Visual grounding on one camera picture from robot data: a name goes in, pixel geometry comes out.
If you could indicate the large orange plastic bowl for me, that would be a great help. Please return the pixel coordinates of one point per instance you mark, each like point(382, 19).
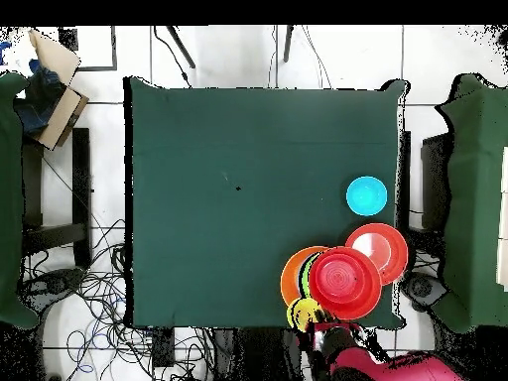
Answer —
point(289, 278)

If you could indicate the green plastic bowl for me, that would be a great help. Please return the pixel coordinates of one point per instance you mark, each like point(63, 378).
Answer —
point(304, 278)

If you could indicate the small orange-red plastic bowl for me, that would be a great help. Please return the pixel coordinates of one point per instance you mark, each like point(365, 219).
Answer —
point(339, 278)

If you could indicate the yellow plastic cup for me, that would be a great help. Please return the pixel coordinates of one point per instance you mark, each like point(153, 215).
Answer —
point(305, 311)

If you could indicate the large red plastic bowl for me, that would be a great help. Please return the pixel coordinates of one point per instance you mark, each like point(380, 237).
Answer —
point(375, 285)
point(393, 250)

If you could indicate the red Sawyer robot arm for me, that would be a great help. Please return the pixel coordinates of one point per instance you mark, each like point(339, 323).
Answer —
point(397, 369)

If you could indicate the white box stack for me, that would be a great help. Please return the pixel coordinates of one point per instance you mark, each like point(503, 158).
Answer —
point(504, 222)

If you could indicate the dark green tablecloth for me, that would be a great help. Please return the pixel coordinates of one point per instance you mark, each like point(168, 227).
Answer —
point(238, 127)

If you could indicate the small cyan plastic bowl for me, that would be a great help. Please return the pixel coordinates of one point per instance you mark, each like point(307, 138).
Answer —
point(366, 196)

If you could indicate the black tripod leg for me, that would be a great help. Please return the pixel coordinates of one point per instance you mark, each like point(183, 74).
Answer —
point(180, 47)
point(287, 43)

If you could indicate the black stool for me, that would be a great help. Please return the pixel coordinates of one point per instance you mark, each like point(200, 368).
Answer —
point(81, 178)

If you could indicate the cardboard box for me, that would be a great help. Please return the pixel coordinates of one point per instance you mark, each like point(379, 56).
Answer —
point(59, 115)

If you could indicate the green cloth covered side table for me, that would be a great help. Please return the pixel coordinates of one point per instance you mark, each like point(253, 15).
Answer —
point(476, 198)
point(10, 198)

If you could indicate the dark blue cloth bag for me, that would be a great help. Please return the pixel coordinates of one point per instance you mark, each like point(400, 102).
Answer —
point(39, 99)

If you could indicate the black pedestal foot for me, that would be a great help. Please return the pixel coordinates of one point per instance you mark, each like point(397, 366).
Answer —
point(420, 287)
point(51, 281)

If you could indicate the black floor frame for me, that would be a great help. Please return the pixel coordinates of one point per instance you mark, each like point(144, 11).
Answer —
point(114, 51)

